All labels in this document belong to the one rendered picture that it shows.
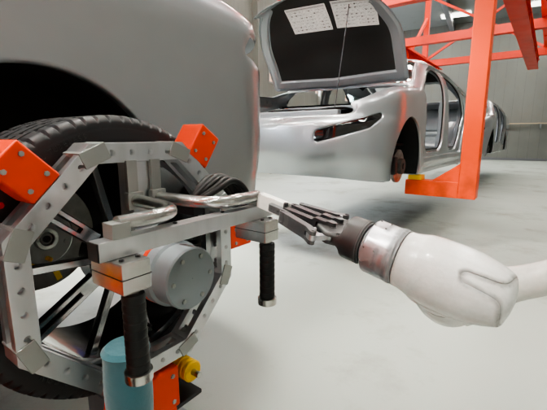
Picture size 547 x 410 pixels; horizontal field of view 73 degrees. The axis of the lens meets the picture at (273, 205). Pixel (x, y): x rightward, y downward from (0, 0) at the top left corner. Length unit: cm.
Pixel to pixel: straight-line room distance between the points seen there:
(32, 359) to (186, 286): 29
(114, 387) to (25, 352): 16
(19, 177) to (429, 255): 65
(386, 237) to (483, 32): 369
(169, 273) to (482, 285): 52
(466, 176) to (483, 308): 358
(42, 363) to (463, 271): 72
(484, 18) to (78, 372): 403
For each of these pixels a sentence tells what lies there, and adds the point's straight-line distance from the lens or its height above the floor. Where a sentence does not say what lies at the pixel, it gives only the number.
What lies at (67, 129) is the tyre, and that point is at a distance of 86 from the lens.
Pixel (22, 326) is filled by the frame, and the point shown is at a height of 81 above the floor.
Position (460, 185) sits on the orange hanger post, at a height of 66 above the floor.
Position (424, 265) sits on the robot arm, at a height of 96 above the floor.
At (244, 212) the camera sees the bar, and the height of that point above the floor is 97.
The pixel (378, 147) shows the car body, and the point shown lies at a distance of 326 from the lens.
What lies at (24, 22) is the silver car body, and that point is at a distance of 116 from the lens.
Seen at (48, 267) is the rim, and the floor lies 87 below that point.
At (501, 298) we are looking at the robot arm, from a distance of 56.
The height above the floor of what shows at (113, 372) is 71.
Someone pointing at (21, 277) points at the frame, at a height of 90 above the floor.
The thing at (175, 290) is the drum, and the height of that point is 84.
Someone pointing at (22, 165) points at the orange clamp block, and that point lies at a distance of 74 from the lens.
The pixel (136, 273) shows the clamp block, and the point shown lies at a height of 93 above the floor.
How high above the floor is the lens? 113
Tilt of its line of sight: 10 degrees down
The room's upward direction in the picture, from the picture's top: straight up
